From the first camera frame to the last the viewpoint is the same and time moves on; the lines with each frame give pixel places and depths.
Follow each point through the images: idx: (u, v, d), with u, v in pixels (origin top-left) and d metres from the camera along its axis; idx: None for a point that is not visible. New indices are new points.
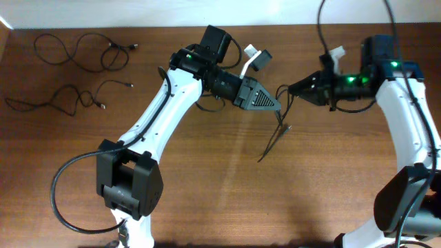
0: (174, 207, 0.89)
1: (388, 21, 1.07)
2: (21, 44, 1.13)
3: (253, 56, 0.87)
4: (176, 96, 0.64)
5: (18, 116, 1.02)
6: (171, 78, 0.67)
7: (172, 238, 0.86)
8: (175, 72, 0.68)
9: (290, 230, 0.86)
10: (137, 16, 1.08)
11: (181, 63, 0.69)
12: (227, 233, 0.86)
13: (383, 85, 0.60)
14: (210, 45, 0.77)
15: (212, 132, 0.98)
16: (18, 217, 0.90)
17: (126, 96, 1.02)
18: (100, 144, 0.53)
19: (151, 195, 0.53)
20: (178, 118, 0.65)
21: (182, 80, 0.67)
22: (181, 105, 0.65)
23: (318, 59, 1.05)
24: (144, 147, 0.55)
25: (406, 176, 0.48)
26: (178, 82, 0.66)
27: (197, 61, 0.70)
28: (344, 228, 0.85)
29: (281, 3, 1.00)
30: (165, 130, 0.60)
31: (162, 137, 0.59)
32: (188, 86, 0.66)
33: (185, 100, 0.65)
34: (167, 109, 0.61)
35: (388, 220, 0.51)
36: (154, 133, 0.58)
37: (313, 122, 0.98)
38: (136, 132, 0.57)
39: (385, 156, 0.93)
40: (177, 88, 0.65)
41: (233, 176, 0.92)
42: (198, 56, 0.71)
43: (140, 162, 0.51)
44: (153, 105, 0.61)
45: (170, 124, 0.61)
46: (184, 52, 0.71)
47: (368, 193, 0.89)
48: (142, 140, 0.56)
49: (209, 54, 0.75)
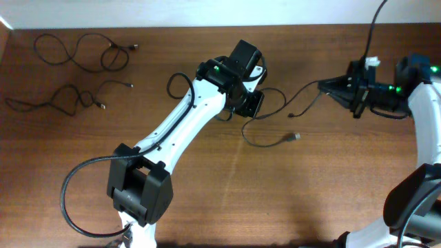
0: (174, 206, 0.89)
1: (387, 20, 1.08)
2: (22, 45, 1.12)
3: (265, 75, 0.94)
4: (199, 107, 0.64)
5: (18, 116, 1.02)
6: (196, 87, 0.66)
7: (172, 238, 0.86)
8: (200, 83, 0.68)
9: (289, 230, 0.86)
10: (136, 17, 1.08)
11: (208, 74, 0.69)
12: (227, 232, 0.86)
13: (417, 87, 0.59)
14: (240, 60, 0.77)
15: (212, 132, 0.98)
16: (18, 217, 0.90)
17: (126, 96, 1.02)
18: (116, 147, 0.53)
19: (160, 201, 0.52)
20: (197, 129, 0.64)
21: (207, 91, 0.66)
22: (202, 118, 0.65)
23: (318, 59, 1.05)
24: (159, 156, 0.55)
25: (423, 173, 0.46)
26: (204, 94, 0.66)
27: (223, 74, 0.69)
28: (344, 228, 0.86)
29: (281, 3, 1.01)
30: (182, 142, 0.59)
31: (178, 149, 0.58)
32: (211, 99, 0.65)
33: (206, 113, 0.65)
34: (188, 120, 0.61)
35: (397, 214, 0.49)
36: (171, 144, 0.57)
37: (313, 122, 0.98)
38: (152, 140, 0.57)
39: (384, 156, 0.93)
40: (200, 100, 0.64)
41: (233, 175, 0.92)
42: (225, 69, 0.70)
43: (153, 171, 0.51)
44: (174, 114, 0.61)
45: (189, 135, 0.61)
46: (212, 62, 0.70)
47: (367, 193, 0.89)
48: (158, 149, 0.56)
49: (238, 68, 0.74)
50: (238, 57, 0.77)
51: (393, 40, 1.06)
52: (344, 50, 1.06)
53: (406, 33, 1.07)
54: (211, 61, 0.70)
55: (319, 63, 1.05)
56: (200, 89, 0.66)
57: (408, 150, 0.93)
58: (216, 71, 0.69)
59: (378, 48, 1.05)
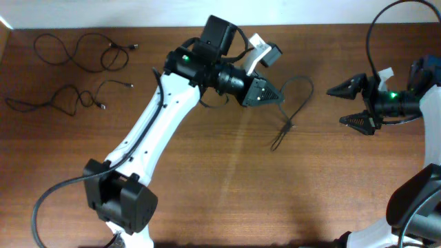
0: (174, 206, 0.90)
1: (387, 19, 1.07)
2: (22, 45, 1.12)
3: (264, 52, 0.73)
4: (170, 106, 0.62)
5: (18, 116, 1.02)
6: (165, 84, 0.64)
7: (173, 238, 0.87)
8: (169, 78, 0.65)
9: (289, 230, 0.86)
10: (136, 16, 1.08)
11: (176, 66, 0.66)
12: (227, 232, 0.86)
13: (431, 90, 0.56)
14: (211, 38, 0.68)
15: (212, 132, 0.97)
16: (19, 217, 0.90)
17: (126, 96, 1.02)
18: (85, 165, 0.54)
19: (140, 210, 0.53)
20: (173, 127, 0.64)
21: (176, 87, 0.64)
22: (177, 115, 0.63)
23: (318, 59, 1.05)
24: (131, 167, 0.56)
25: (429, 172, 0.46)
26: (173, 90, 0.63)
27: (193, 63, 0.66)
28: (344, 228, 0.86)
29: (281, 3, 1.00)
30: (156, 146, 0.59)
31: (153, 155, 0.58)
32: (182, 94, 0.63)
33: (179, 110, 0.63)
34: (158, 122, 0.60)
35: (397, 215, 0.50)
36: (143, 152, 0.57)
37: (313, 122, 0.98)
38: (123, 151, 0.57)
39: (384, 156, 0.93)
40: (169, 98, 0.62)
41: (233, 175, 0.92)
42: (195, 56, 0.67)
43: (126, 185, 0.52)
44: (144, 118, 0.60)
45: (165, 136, 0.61)
46: (180, 51, 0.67)
47: (368, 193, 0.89)
48: (131, 160, 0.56)
49: (208, 49, 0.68)
50: (207, 35, 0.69)
51: (392, 40, 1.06)
52: (344, 50, 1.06)
53: (406, 34, 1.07)
54: (179, 49, 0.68)
55: (319, 63, 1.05)
56: (168, 84, 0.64)
57: (408, 150, 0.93)
58: (185, 63, 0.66)
59: (378, 49, 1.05)
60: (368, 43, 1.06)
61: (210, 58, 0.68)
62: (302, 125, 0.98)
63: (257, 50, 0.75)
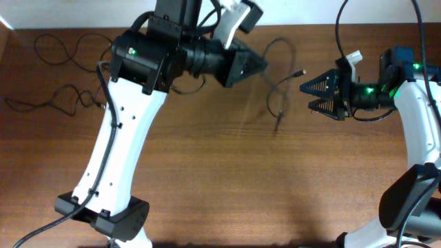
0: (174, 205, 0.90)
1: (388, 19, 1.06)
2: (22, 45, 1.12)
3: (241, 18, 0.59)
4: (127, 125, 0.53)
5: (18, 116, 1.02)
6: (114, 96, 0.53)
7: (173, 238, 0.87)
8: (116, 86, 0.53)
9: (289, 230, 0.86)
10: (136, 17, 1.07)
11: (123, 60, 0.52)
12: (227, 232, 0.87)
13: (402, 85, 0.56)
14: (169, 13, 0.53)
15: (211, 132, 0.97)
16: (19, 217, 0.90)
17: None
18: (56, 202, 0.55)
19: (123, 230, 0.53)
20: (140, 141, 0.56)
21: (129, 98, 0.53)
22: (141, 129, 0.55)
23: (318, 59, 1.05)
24: (99, 201, 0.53)
25: (415, 173, 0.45)
26: (126, 103, 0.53)
27: (143, 56, 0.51)
28: (344, 228, 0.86)
29: (281, 3, 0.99)
30: (120, 173, 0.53)
31: (120, 182, 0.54)
32: (138, 109, 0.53)
33: (139, 125, 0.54)
34: (116, 148, 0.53)
35: (391, 220, 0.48)
36: (107, 184, 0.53)
37: (314, 121, 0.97)
38: (88, 184, 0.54)
39: (385, 156, 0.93)
40: (123, 115, 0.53)
41: (233, 176, 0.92)
42: (145, 45, 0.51)
43: (99, 218, 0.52)
44: (101, 144, 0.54)
45: (129, 156, 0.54)
46: (126, 40, 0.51)
47: (368, 193, 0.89)
48: (97, 195, 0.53)
49: (166, 26, 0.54)
50: (164, 8, 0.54)
51: (392, 40, 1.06)
52: (344, 50, 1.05)
53: (406, 34, 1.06)
54: (125, 34, 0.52)
55: (319, 64, 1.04)
56: (118, 96, 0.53)
57: None
58: (134, 56, 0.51)
59: (377, 49, 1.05)
60: (368, 44, 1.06)
61: (170, 41, 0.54)
62: (300, 122, 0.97)
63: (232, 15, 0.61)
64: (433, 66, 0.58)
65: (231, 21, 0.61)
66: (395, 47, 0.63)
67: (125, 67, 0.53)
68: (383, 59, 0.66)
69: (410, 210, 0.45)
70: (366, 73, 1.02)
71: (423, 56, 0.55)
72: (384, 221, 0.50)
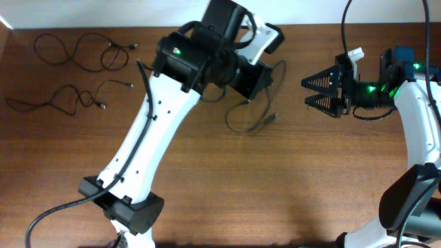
0: (174, 205, 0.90)
1: (388, 20, 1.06)
2: (22, 45, 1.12)
3: (271, 38, 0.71)
4: (161, 118, 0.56)
5: (19, 116, 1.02)
6: (154, 89, 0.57)
7: (173, 238, 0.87)
8: (158, 80, 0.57)
9: (289, 230, 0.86)
10: (136, 17, 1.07)
11: (167, 58, 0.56)
12: (227, 232, 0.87)
13: (402, 85, 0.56)
14: (214, 24, 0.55)
15: (212, 131, 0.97)
16: (19, 216, 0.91)
17: (126, 96, 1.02)
18: (80, 182, 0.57)
19: (140, 220, 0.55)
20: (170, 138, 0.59)
21: (167, 92, 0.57)
22: (172, 125, 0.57)
23: (318, 59, 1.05)
24: (122, 188, 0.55)
25: (415, 173, 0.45)
26: (164, 97, 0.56)
27: (186, 59, 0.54)
28: (344, 228, 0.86)
29: (282, 3, 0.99)
30: (147, 164, 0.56)
31: (146, 173, 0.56)
32: (173, 104, 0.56)
33: (173, 121, 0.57)
34: (149, 138, 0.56)
35: (391, 219, 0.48)
36: (134, 173, 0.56)
37: (314, 121, 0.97)
38: (115, 171, 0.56)
39: (385, 156, 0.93)
40: (160, 108, 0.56)
41: (233, 176, 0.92)
42: (189, 50, 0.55)
43: (122, 204, 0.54)
44: (134, 133, 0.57)
45: (158, 149, 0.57)
46: (173, 42, 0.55)
47: (368, 193, 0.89)
48: (122, 181, 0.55)
49: (209, 36, 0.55)
50: (209, 16, 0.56)
51: (392, 40, 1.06)
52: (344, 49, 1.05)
53: (406, 34, 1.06)
54: (170, 36, 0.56)
55: (319, 64, 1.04)
56: (158, 89, 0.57)
57: None
58: (177, 56, 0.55)
59: (378, 49, 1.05)
60: (368, 44, 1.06)
61: (210, 49, 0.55)
62: (301, 122, 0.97)
63: (259, 36, 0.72)
64: (433, 66, 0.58)
65: (262, 42, 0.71)
66: (396, 45, 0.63)
67: (167, 66, 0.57)
68: (383, 58, 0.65)
69: (410, 211, 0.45)
70: (365, 73, 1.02)
71: (426, 56, 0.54)
72: (385, 220, 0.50)
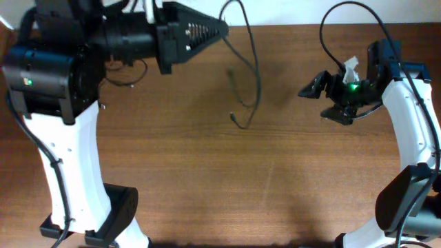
0: (173, 206, 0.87)
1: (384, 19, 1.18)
2: None
3: None
4: (65, 158, 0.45)
5: None
6: (37, 133, 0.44)
7: (173, 238, 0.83)
8: (32, 122, 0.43)
9: (289, 230, 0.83)
10: None
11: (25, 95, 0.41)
12: (227, 233, 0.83)
13: (389, 85, 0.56)
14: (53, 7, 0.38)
15: (211, 132, 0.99)
16: (12, 216, 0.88)
17: (128, 96, 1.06)
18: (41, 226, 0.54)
19: (118, 225, 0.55)
20: (91, 158, 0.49)
21: (54, 133, 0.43)
22: (85, 151, 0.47)
23: (318, 60, 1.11)
24: (80, 225, 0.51)
25: (408, 174, 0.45)
26: (53, 139, 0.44)
27: (39, 76, 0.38)
28: (346, 228, 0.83)
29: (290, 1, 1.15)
30: (86, 200, 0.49)
31: (91, 204, 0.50)
32: (72, 141, 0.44)
33: (80, 153, 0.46)
34: (67, 180, 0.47)
35: (387, 220, 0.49)
36: (79, 211, 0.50)
37: (313, 122, 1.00)
38: (60, 213, 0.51)
39: (384, 157, 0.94)
40: (59, 151, 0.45)
41: (233, 175, 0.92)
42: (38, 64, 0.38)
43: (87, 233, 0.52)
44: (51, 180, 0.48)
45: (85, 182, 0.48)
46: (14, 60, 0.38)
47: (368, 194, 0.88)
48: (74, 220, 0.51)
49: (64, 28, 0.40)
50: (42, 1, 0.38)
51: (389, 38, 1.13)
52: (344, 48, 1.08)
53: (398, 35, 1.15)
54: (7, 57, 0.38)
55: (313, 69, 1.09)
56: (41, 131, 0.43)
57: None
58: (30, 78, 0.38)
59: None
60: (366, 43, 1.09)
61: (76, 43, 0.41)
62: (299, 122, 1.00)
63: None
64: (417, 63, 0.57)
65: None
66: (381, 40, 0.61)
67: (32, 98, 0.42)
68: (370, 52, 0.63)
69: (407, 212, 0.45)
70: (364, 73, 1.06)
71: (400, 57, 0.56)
72: (383, 221, 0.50)
